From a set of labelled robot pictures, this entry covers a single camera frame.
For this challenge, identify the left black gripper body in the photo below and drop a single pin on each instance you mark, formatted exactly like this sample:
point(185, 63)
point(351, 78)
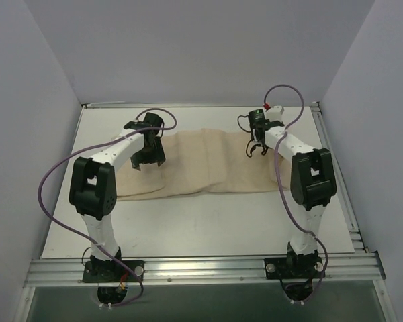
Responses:
point(148, 157)

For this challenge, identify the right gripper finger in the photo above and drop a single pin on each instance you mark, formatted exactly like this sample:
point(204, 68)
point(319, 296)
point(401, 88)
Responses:
point(264, 149)
point(250, 148)

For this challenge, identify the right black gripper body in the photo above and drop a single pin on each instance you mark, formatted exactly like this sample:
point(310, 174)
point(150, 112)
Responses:
point(257, 137)

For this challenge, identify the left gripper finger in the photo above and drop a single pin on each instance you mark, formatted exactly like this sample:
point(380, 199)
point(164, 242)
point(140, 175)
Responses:
point(159, 158)
point(136, 163)

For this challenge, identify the beige cloth wrap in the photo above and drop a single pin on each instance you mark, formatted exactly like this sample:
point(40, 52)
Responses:
point(204, 160)

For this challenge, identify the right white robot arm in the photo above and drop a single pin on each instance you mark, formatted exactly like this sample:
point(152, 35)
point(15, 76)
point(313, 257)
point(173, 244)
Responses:
point(312, 181)

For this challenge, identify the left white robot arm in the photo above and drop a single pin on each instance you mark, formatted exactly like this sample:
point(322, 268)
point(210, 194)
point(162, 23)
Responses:
point(93, 190)

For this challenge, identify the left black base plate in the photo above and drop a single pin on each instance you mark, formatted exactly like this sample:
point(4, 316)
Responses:
point(97, 271)

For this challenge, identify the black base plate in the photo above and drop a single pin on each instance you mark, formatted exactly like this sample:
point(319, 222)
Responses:
point(288, 268)
point(97, 271)

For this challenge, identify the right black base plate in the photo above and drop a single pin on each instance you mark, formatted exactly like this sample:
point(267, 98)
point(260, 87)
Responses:
point(288, 268)

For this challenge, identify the aluminium right side rail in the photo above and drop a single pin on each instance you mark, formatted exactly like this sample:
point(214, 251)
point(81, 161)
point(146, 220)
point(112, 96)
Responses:
point(342, 193)

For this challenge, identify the aluminium rail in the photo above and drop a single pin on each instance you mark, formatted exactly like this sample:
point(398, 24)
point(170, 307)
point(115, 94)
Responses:
point(342, 193)
point(204, 270)

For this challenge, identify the aluminium front rail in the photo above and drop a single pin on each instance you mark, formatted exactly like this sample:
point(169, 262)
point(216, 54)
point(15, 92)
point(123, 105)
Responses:
point(204, 270)

